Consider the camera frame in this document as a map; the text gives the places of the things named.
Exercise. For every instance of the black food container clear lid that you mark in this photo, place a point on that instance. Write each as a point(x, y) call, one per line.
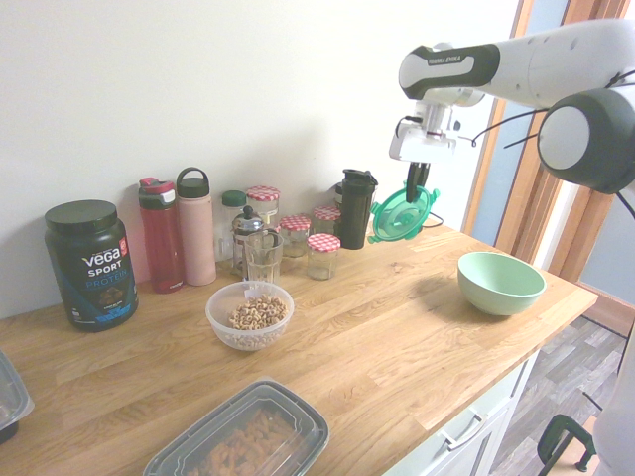
point(12, 396)
point(238, 436)

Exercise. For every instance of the dark green clamp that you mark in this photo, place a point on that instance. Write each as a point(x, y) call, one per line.
point(548, 441)

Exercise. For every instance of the black Vega protein tub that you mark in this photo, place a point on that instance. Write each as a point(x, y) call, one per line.
point(89, 268)

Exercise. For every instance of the faceted drinking glass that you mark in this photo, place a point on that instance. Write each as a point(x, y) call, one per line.
point(263, 263)

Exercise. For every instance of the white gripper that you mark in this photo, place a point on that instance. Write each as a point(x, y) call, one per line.
point(426, 148)

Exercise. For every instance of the wooden door frame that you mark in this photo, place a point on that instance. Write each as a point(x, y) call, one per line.
point(531, 208)

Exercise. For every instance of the green round container lid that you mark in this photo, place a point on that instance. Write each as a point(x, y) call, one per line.
point(392, 223)

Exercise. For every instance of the clear jar green lid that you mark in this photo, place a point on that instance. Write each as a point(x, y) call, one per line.
point(233, 198)

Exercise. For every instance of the glass french press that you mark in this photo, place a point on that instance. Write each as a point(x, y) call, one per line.
point(246, 225)

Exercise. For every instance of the tall checkered lid glass jar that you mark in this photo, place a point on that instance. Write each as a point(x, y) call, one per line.
point(264, 196)

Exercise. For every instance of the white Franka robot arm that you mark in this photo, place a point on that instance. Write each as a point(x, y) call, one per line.
point(546, 59)

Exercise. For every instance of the white kitchen cabinet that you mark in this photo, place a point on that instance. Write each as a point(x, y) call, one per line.
point(516, 392)

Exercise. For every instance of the clear plastic cereal container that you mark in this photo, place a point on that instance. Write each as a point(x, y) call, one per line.
point(248, 317)

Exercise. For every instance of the pink water bottle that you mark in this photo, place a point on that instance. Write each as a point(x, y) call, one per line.
point(196, 238)

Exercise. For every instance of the red water bottle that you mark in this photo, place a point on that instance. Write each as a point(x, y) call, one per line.
point(161, 243)

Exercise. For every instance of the black shaker bottle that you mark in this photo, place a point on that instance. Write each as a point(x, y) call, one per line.
point(357, 218)

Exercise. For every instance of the mint green bowl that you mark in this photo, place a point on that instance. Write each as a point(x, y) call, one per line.
point(496, 282)

